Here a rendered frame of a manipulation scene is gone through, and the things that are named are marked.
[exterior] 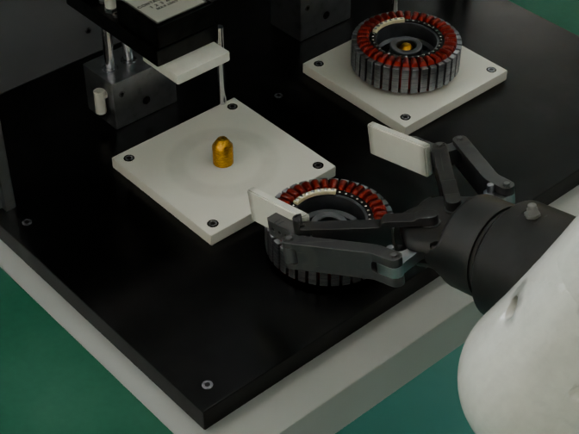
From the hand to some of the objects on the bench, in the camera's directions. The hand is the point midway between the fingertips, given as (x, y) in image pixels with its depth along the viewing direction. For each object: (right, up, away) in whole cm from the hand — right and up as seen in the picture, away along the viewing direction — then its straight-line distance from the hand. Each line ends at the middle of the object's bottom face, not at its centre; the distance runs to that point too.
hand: (322, 173), depth 106 cm
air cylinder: (-19, +8, +21) cm, 29 cm away
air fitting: (-21, +6, +17) cm, 28 cm away
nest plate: (+9, +11, +25) cm, 29 cm away
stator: (+9, +12, +24) cm, 28 cm away
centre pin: (-9, +2, +12) cm, 15 cm away
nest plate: (-9, +1, +13) cm, 16 cm away
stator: (+1, -6, +5) cm, 8 cm away
